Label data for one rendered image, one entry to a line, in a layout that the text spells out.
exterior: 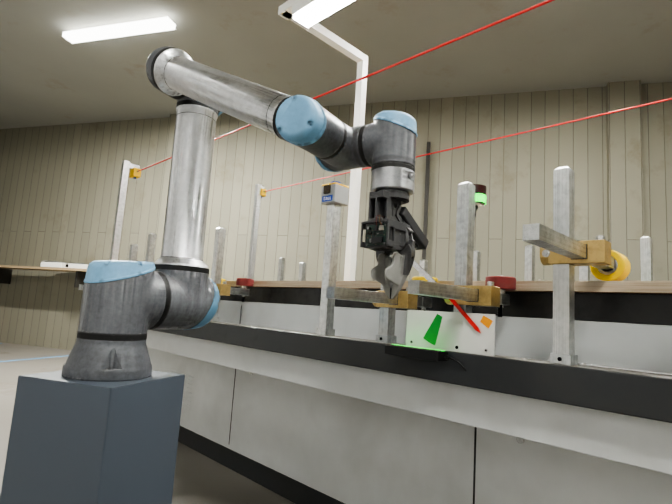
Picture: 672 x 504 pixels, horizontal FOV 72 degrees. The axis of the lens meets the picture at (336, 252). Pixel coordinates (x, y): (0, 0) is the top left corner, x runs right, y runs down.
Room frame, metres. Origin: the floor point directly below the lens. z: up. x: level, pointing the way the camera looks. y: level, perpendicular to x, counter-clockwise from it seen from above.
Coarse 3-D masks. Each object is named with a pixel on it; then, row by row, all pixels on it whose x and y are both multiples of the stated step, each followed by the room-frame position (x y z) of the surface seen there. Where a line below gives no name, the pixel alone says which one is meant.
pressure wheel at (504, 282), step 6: (492, 276) 1.25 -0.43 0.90; (498, 276) 1.24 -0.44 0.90; (504, 276) 1.24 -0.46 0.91; (486, 282) 1.27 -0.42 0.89; (498, 282) 1.24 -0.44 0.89; (504, 282) 1.23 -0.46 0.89; (510, 282) 1.24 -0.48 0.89; (504, 288) 1.24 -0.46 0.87; (510, 288) 1.24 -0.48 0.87; (498, 312) 1.27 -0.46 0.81
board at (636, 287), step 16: (352, 288) 1.75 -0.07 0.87; (368, 288) 1.68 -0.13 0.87; (528, 288) 1.26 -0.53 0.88; (544, 288) 1.23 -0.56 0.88; (576, 288) 1.17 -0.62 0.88; (592, 288) 1.15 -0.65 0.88; (608, 288) 1.12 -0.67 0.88; (624, 288) 1.10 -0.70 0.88; (640, 288) 1.07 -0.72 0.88; (656, 288) 1.05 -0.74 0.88
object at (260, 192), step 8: (256, 184) 3.79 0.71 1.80; (256, 192) 3.78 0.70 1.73; (264, 192) 3.80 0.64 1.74; (256, 200) 3.78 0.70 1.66; (256, 208) 3.78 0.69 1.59; (256, 216) 3.78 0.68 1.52; (256, 224) 3.79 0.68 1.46; (256, 232) 3.79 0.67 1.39; (256, 240) 3.80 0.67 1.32; (248, 264) 3.80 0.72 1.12; (248, 272) 3.79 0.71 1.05
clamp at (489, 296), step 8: (472, 288) 1.17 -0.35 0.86; (480, 288) 1.15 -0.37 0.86; (488, 288) 1.13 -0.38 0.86; (496, 288) 1.15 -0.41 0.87; (480, 296) 1.15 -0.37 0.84; (488, 296) 1.13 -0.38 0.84; (496, 296) 1.15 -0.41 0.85; (464, 304) 1.18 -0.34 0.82; (472, 304) 1.16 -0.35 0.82; (480, 304) 1.15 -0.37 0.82; (488, 304) 1.13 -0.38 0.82; (496, 304) 1.15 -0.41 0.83
